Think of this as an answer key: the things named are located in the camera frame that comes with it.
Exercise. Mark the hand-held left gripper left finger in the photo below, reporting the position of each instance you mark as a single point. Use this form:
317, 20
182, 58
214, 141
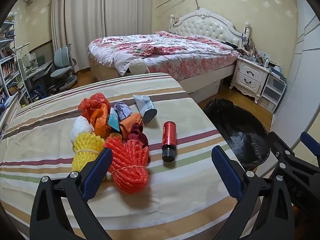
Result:
96, 177

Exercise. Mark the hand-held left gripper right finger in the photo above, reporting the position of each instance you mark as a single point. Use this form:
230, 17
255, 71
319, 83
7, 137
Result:
226, 172

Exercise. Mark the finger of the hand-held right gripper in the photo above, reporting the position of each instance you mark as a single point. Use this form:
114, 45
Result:
280, 147
310, 142

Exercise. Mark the red foam fruit net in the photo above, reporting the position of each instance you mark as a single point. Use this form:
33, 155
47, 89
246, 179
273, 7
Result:
127, 165

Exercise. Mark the yellow foam fruit net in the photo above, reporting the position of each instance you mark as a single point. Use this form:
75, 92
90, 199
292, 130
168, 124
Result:
85, 145

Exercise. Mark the black-lined waste bin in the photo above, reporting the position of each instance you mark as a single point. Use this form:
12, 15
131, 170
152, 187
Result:
237, 130

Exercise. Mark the white foam fruit net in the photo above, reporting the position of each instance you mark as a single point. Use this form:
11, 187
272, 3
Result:
80, 127

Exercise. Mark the orange plastic bag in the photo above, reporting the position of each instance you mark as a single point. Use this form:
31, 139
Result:
100, 122

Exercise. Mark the teal and white sachet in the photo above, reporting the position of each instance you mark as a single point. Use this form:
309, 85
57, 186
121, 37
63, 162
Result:
113, 122

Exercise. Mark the dark red wrapper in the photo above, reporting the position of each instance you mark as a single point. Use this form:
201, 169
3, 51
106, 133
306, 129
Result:
138, 135

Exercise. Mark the orange paper wrapper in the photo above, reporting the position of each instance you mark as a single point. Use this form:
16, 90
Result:
130, 121

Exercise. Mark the red bottle with black cap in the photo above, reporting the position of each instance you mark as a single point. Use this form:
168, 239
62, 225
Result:
169, 135

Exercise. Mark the lilac paper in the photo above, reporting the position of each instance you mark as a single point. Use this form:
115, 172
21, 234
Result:
123, 111

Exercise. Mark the red plastic bag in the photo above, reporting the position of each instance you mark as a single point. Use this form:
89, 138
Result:
93, 102

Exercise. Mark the white-grey squeeze tube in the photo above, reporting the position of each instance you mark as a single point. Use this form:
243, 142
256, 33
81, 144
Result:
146, 107

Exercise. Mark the clear plastic drawer unit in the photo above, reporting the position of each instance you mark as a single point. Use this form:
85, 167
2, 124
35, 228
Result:
272, 92

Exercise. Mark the striped bed sheet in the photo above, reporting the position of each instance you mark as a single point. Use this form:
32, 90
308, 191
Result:
50, 135

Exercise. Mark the white nightstand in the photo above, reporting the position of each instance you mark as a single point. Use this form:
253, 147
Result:
250, 76

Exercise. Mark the white storage box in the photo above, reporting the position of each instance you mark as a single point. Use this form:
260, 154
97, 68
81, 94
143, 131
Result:
205, 90

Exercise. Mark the white wardrobe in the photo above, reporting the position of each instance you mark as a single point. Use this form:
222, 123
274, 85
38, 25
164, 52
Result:
305, 55

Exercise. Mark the nightstand clutter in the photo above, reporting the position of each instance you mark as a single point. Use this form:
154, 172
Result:
255, 52

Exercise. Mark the blue crate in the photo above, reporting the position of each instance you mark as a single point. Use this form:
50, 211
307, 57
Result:
40, 91

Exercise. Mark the white volleyball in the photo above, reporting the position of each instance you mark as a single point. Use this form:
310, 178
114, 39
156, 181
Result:
137, 67

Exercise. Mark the study desk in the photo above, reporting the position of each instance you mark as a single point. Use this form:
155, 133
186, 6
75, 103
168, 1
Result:
37, 70

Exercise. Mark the grey desk chair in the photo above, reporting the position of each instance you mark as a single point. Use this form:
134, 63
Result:
61, 55

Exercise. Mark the bookshelf with books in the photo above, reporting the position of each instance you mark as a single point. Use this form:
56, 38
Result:
8, 70

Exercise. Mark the bed with white tufted headboard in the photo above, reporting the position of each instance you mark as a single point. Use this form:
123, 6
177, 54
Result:
207, 27

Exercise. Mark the floral quilt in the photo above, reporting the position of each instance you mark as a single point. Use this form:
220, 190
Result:
150, 45

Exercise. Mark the beige curtains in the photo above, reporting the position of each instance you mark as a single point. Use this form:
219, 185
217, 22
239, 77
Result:
82, 17

